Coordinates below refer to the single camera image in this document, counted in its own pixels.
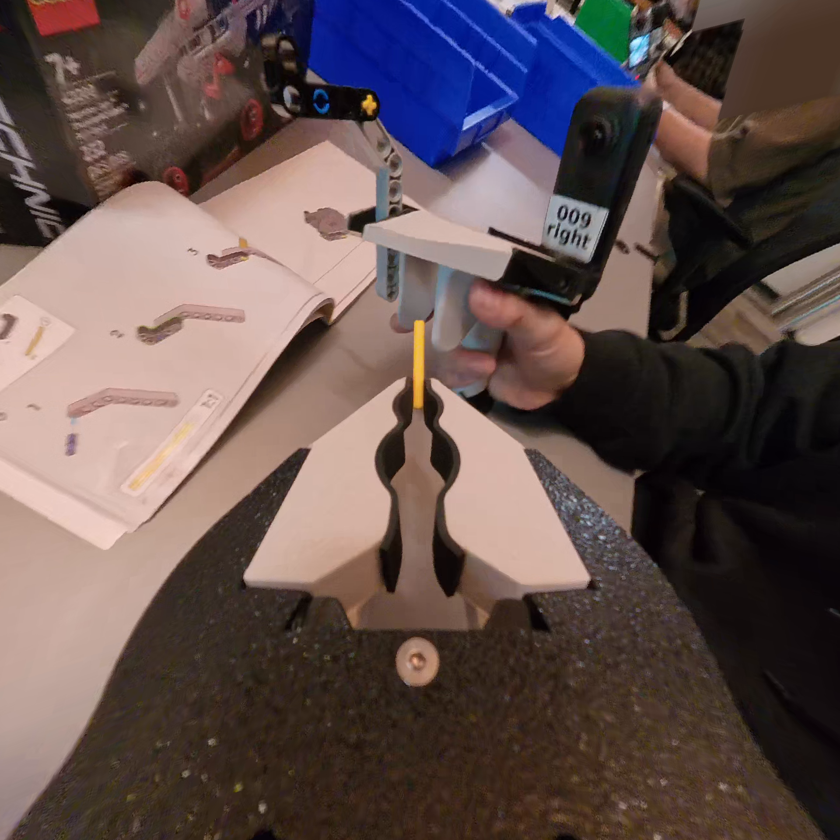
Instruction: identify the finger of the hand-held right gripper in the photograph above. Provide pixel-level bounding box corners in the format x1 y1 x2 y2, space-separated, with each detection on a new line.
361 210 514 322

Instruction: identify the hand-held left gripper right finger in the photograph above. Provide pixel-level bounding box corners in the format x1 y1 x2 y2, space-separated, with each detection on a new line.
423 378 592 631

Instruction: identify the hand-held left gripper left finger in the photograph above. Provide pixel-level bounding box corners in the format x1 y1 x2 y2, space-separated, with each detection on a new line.
243 377 416 628

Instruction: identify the black angled toy beam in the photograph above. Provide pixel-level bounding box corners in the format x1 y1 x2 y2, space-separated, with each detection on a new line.
261 33 382 123

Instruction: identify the person's right forearm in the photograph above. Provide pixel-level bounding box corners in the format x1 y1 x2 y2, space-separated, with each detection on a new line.
545 328 840 503

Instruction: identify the grey desk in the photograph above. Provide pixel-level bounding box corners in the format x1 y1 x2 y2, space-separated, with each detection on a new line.
0 108 795 828

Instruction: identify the person's right hand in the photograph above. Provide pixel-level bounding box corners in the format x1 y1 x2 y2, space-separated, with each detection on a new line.
433 279 586 412

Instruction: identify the blue plastic bin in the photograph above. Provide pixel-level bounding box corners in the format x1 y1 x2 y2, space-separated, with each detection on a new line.
517 16 642 143
307 0 540 169

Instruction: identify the black device with screen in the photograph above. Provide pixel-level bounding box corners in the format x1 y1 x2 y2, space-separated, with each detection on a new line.
626 29 658 74

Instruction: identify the green bin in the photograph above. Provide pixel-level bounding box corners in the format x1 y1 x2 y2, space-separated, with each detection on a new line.
576 0 635 64

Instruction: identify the black flat panel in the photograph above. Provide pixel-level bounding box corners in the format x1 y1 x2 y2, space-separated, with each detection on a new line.
663 18 747 101

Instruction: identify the black swivel chair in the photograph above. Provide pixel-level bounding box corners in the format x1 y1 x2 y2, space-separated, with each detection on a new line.
648 176 840 343

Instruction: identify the open instruction booklet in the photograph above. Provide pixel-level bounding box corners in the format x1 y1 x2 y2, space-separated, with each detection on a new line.
0 140 422 552

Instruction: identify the person's black jacket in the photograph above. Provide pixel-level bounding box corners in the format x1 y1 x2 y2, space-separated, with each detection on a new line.
632 459 840 840

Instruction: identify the black toy set box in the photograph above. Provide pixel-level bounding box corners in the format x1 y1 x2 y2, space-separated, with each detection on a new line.
0 0 317 248

